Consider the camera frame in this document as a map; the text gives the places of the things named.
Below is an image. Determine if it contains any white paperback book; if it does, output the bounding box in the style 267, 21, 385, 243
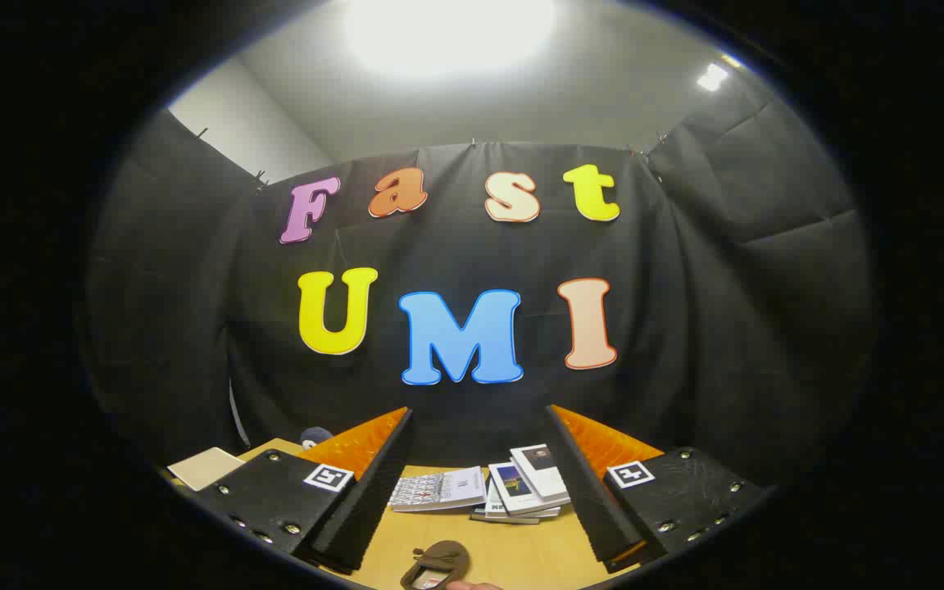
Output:
484, 483, 561, 520

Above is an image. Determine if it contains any white book blue picture cover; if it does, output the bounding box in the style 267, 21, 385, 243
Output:
487, 461, 559, 517

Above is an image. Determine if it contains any grey patterned cover book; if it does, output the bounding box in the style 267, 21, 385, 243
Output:
388, 465, 487, 513

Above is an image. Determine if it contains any cream fabric storage box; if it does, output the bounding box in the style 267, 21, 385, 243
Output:
167, 447, 245, 492

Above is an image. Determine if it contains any large ceiling light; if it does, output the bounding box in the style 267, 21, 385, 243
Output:
345, 0, 559, 79

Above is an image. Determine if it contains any dark grey cover book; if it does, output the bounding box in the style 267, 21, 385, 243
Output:
470, 508, 540, 525

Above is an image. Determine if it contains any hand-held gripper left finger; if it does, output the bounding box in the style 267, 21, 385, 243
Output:
193, 407, 414, 574

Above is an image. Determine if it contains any brown fuzzy shoe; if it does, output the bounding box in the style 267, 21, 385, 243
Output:
400, 539, 471, 590

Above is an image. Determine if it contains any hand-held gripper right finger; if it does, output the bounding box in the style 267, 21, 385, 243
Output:
544, 405, 768, 573

